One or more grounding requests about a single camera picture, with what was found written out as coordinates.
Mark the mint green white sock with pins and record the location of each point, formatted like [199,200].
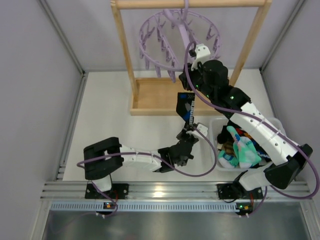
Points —
[244,149]

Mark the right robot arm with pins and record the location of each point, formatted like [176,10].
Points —
[288,158]

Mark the brown striped sock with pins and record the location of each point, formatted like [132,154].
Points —
[227,147]

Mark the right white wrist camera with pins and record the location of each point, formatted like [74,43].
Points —
[202,54]

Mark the purple round clip hanger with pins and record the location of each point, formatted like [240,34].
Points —
[164,37]

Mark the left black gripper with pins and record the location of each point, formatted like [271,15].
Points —
[186,137]

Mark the aluminium mounting rail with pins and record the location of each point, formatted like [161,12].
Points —
[163,197]

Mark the wooden hanger rack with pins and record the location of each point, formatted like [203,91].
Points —
[157,96]

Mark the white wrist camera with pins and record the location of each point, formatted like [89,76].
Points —
[202,54]
[201,130]

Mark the black sock grey patch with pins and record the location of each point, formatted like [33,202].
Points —
[185,108]

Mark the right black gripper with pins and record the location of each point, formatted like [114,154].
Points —
[186,78]

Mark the black sock blue accents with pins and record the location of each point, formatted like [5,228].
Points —
[224,136]

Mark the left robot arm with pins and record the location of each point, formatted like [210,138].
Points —
[106,156]

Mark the mint white sock in basket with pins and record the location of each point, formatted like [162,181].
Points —
[227,161]

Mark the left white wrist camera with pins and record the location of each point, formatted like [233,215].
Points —
[201,130]

